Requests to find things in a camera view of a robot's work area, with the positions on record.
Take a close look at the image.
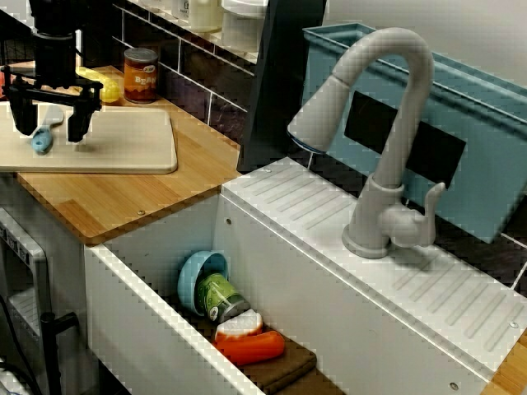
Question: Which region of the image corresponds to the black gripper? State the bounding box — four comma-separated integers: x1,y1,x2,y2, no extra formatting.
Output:
0,32,104,144

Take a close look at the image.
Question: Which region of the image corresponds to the toy knife with blue handle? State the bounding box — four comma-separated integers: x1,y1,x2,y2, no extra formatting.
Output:
31,105,66,156

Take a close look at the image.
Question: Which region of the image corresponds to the light wooden cutting board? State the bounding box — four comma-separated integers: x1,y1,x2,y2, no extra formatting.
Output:
0,100,179,174

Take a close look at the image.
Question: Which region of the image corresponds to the yellow toy corn cob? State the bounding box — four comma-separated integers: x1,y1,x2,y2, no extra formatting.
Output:
76,67,120,104

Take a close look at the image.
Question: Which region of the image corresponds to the orange beans can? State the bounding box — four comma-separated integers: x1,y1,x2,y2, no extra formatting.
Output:
124,48,160,105

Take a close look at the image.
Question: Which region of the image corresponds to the grey toy appliance front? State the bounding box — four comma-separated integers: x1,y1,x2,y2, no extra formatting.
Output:
0,207,53,371

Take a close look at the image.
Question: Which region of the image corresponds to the small clear lidded container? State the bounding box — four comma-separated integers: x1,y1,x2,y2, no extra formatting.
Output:
170,0,193,20

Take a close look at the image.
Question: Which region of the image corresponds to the large clear lidded container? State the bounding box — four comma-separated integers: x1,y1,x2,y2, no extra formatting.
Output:
221,0,268,53

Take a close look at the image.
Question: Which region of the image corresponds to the light blue bowl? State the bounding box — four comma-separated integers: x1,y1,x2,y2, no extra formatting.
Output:
177,249,230,317

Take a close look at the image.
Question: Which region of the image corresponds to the black upright panel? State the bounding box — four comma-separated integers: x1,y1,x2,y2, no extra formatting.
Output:
237,0,329,174

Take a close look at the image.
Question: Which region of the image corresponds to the green toy can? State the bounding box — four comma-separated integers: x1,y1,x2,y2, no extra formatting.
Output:
196,273,251,324

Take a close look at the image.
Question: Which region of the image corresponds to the white and orange toy slice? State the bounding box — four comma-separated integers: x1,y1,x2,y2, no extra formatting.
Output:
213,310,264,342

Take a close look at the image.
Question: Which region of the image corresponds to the white toy sink unit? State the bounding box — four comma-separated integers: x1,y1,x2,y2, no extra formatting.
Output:
84,156,527,395

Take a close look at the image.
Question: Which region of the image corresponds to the orange toy carrot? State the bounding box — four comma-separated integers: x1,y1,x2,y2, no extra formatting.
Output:
213,330,286,367

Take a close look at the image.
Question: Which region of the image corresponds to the brown cloth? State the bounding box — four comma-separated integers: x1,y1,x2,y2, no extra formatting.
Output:
242,335,347,395

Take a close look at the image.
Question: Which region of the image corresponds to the grey toy faucet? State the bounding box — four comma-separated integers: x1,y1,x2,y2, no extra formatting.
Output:
287,27,449,260

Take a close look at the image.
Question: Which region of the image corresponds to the black wire mesh panel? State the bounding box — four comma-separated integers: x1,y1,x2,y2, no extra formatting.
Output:
0,7,36,67

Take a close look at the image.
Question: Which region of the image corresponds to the black cable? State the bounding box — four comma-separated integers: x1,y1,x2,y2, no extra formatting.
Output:
0,294,40,395

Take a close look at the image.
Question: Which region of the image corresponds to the black cabinet handle bar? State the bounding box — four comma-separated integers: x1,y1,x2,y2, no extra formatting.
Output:
40,311,80,395

